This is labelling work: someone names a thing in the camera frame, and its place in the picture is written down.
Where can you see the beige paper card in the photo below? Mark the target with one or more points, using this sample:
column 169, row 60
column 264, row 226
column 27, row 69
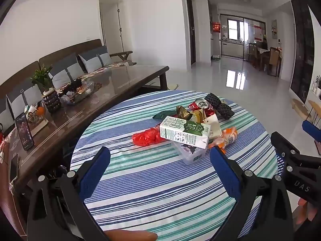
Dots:
column 223, row 102

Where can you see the red wall poster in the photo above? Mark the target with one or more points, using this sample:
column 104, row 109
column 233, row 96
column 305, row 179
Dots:
column 216, row 27

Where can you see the gold foil wrapper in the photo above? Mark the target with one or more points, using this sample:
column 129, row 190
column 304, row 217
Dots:
column 183, row 111

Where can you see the dark wooden coffee table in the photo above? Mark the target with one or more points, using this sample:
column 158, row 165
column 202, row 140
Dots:
column 112, row 85

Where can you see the brown wooden sofa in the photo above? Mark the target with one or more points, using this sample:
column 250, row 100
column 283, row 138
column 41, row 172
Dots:
column 62, row 52

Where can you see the potted plant in black pot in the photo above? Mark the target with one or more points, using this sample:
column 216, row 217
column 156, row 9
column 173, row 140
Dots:
column 51, row 103

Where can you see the clear plastic container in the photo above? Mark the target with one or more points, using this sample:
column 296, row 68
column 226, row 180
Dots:
column 190, row 154

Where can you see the striped tablecloth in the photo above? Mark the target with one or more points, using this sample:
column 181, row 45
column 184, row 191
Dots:
column 155, row 180

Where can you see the wooden dining chair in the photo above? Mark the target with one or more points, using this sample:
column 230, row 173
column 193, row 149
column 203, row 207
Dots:
column 253, row 52
column 274, row 57

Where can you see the orange and white wrapper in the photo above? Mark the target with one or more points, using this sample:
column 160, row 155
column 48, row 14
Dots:
column 229, row 134

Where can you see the framed wall picture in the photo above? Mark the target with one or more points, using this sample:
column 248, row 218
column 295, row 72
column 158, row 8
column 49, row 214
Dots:
column 274, row 29

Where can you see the light wooden stool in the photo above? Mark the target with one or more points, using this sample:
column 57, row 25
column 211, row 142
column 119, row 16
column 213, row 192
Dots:
column 299, row 106

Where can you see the black foam net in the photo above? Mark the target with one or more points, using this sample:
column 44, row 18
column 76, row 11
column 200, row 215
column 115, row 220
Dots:
column 225, row 110
column 212, row 99

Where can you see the person's left hand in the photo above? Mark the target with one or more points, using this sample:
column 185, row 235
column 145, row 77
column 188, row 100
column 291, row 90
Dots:
column 133, row 236

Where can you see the dark entrance door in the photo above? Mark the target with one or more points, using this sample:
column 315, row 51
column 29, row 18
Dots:
column 190, row 30

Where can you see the black television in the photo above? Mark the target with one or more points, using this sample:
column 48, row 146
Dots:
column 302, row 50

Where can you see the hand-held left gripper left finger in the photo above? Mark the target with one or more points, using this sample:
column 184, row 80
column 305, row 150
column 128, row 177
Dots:
column 96, row 170

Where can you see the yellow food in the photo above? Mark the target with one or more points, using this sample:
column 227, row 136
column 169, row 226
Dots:
column 198, row 116

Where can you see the glass sliding door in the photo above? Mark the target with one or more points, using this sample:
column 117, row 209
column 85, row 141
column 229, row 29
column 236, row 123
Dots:
column 242, row 30

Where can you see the dark green wrapper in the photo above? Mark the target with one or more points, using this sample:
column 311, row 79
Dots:
column 163, row 114

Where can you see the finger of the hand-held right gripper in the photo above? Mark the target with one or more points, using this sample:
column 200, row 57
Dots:
column 312, row 130
column 282, row 143

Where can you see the green and white milk carton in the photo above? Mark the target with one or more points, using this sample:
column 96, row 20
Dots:
column 180, row 130

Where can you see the glass snack tray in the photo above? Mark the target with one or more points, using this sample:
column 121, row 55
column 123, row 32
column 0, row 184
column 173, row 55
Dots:
column 80, row 91

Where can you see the white paper packaging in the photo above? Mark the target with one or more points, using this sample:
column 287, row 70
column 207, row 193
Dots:
column 213, row 123

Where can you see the grey and white cushion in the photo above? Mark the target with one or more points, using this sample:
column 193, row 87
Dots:
column 95, row 59
column 67, row 71
column 22, row 98

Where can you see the red plastic bag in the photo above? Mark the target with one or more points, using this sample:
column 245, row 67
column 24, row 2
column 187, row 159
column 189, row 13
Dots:
column 145, row 136

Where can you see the black smartphone on stand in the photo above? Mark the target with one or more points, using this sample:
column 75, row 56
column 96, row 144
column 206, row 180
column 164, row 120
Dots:
column 23, row 130

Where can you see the crushed red soda can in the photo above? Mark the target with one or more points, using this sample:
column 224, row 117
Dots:
column 200, row 105

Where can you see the person's right hand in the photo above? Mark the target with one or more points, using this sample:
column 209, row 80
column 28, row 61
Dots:
column 307, row 210

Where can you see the wooden dining table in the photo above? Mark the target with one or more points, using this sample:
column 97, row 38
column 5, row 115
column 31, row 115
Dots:
column 263, row 51

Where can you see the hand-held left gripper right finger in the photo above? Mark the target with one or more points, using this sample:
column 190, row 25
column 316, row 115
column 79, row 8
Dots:
column 224, row 170

